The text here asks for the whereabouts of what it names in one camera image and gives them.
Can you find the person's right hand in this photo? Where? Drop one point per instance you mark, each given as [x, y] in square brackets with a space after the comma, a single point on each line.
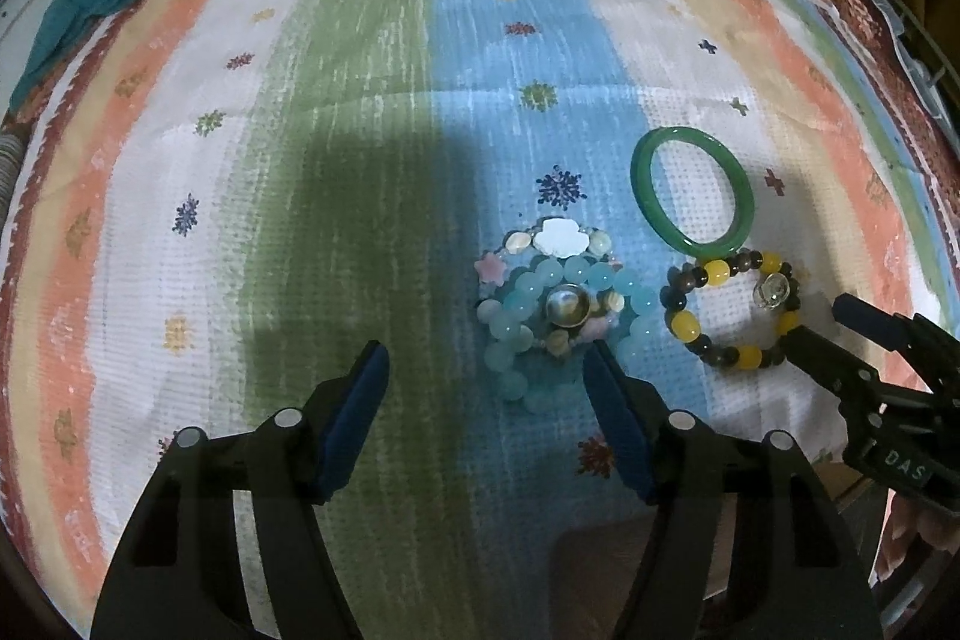
[911, 535]

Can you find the striped pastel blanket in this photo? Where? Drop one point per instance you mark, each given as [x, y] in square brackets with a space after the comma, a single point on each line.
[375, 85]

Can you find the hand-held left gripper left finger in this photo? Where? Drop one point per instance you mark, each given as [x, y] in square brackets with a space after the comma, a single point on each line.
[352, 415]

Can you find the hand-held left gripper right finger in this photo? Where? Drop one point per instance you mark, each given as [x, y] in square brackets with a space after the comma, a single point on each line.
[619, 419]

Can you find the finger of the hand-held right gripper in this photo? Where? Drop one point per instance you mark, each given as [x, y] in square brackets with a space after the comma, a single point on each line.
[821, 355]
[874, 319]

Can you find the green jade bangle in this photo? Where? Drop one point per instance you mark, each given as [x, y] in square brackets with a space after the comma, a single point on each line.
[646, 190]

